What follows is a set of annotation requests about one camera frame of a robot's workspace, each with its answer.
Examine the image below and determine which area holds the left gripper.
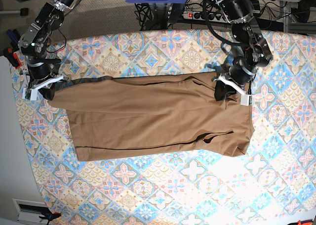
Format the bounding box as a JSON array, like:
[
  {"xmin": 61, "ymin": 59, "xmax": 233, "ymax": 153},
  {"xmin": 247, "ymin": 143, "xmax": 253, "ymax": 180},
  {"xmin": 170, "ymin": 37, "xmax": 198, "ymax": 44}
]
[{"xmin": 214, "ymin": 56, "xmax": 257, "ymax": 101}]

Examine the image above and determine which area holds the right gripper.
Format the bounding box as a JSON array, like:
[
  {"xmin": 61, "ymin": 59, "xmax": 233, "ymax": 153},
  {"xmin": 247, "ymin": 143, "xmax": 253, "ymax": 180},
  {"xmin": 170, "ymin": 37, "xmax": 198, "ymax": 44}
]
[{"xmin": 26, "ymin": 59, "xmax": 63, "ymax": 100}]

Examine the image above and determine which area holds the brown t-shirt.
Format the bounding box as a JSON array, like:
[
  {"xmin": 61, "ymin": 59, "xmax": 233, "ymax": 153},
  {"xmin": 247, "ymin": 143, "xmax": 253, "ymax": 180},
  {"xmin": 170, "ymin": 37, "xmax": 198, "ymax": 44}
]
[{"xmin": 49, "ymin": 72, "xmax": 254, "ymax": 161}]

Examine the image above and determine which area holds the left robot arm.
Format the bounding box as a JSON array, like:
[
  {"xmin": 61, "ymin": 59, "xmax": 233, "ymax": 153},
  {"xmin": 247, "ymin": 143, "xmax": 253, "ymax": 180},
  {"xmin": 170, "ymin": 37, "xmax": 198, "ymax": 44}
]
[{"xmin": 202, "ymin": 0, "xmax": 273, "ymax": 106}]

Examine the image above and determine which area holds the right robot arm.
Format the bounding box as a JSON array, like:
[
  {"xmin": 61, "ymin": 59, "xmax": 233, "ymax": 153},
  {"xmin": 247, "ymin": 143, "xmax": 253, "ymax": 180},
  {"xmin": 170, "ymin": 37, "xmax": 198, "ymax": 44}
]
[{"xmin": 18, "ymin": 0, "xmax": 75, "ymax": 100}]

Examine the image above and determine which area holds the red black clamp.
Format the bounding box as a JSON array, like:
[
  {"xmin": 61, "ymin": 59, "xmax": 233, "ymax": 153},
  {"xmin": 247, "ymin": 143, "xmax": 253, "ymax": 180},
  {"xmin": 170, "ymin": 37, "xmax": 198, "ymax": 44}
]
[{"xmin": 6, "ymin": 48, "xmax": 21, "ymax": 69}]

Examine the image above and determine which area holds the white power strip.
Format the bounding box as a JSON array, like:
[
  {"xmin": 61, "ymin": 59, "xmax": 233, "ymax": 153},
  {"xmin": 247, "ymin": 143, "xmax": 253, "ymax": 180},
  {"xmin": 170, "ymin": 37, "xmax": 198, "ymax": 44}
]
[{"xmin": 182, "ymin": 11, "xmax": 228, "ymax": 24}]

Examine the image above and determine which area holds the white floor vent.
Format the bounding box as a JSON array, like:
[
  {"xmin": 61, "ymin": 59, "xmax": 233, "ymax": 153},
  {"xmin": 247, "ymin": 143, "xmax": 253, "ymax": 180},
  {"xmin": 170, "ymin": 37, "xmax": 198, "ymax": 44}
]
[{"xmin": 12, "ymin": 198, "xmax": 49, "ymax": 225}]

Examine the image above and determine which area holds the orange black clamp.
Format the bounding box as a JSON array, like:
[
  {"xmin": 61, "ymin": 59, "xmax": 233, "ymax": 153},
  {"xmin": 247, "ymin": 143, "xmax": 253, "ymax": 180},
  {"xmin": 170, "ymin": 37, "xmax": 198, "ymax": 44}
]
[{"xmin": 39, "ymin": 212, "xmax": 61, "ymax": 223}]

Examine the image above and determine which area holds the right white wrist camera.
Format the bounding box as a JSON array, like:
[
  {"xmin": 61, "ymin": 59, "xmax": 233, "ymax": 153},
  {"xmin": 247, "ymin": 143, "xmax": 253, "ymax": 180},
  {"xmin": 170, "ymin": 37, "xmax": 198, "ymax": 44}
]
[{"xmin": 22, "ymin": 74, "xmax": 69, "ymax": 101}]

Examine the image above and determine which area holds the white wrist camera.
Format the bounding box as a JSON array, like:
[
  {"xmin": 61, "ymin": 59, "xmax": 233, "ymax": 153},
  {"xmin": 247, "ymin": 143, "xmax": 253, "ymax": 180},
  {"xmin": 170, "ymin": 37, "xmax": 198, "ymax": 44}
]
[
  {"xmin": 22, "ymin": 74, "xmax": 69, "ymax": 101},
  {"xmin": 212, "ymin": 74, "xmax": 252, "ymax": 106}
]

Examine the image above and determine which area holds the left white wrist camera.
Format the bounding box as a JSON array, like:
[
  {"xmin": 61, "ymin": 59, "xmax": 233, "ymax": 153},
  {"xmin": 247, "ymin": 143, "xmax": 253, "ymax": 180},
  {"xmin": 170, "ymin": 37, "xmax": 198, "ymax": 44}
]
[{"xmin": 212, "ymin": 74, "xmax": 252, "ymax": 106}]

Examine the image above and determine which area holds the blue handled clamp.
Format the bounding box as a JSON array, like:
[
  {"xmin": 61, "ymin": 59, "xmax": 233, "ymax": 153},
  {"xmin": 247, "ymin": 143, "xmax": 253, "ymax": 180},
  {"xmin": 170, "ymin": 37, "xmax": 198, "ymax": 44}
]
[{"xmin": 6, "ymin": 29, "xmax": 21, "ymax": 51}]

